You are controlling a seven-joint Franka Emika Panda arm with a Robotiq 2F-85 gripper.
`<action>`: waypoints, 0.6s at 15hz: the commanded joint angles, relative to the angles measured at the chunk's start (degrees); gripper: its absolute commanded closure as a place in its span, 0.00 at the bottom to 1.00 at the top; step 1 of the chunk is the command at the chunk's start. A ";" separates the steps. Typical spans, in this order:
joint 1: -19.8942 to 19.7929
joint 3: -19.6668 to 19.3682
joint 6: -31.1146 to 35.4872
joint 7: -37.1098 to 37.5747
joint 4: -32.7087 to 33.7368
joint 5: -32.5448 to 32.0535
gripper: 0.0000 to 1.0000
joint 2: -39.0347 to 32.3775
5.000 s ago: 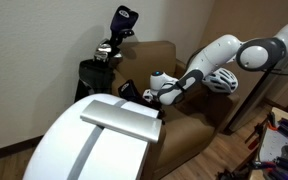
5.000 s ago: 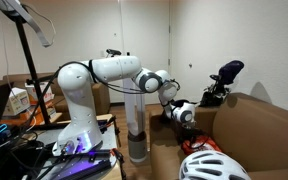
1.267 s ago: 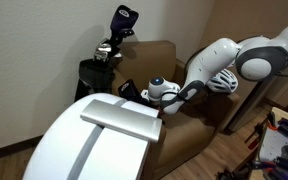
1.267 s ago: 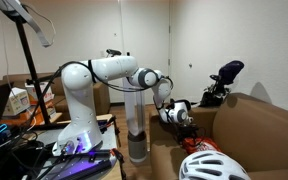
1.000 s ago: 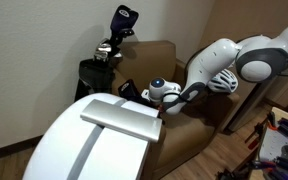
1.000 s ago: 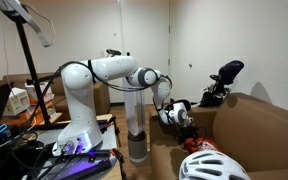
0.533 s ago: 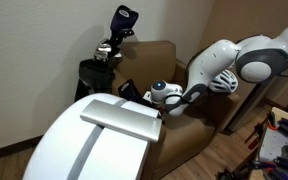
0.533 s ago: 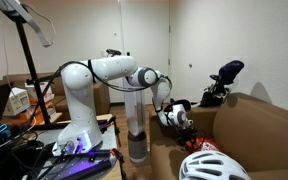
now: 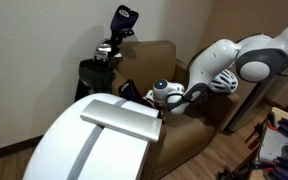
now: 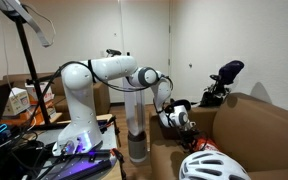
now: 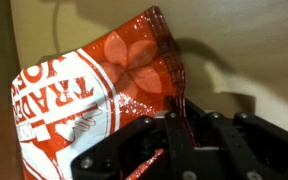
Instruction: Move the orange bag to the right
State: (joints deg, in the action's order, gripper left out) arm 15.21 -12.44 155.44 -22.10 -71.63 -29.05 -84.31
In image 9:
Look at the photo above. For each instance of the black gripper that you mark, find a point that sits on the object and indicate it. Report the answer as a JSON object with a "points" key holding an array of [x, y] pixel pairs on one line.
{"points": [[160, 104]]}

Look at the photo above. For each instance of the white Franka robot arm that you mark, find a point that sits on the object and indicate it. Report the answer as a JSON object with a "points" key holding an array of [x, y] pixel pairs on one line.
{"points": [[237, 63]]}

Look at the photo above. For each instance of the black golf bag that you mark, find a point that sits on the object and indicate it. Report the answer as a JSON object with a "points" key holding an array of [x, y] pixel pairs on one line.
{"points": [[94, 80]]}

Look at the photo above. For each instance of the black golf club head cover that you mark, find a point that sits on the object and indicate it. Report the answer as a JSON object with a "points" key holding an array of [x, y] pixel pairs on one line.
{"points": [[129, 89]]}

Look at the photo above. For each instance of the brown armchair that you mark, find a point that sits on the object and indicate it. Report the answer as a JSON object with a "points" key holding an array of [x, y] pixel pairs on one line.
{"points": [[184, 133]]}

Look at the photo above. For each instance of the white bicycle helmet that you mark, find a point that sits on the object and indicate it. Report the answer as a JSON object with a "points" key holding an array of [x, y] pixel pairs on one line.
{"points": [[225, 81]]}

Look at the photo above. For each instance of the silver golf club heads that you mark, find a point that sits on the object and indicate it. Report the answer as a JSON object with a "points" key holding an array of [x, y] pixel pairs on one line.
{"points": [[104, 50]]}

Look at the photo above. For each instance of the navy golf club head cover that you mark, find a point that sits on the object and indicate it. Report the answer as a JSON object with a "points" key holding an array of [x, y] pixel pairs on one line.
{"points": [[124, 16]]}

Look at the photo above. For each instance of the robot mounting table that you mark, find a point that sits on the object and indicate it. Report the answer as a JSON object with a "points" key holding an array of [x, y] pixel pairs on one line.
{"points": [[280, 146]]}

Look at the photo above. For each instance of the dark baseboard strip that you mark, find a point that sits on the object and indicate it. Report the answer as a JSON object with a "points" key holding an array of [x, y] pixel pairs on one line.
{"points": [[10, 150]]}

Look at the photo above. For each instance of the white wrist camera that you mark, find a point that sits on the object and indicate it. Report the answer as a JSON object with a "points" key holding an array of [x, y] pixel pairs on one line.
{"points": [[149, 95]]}

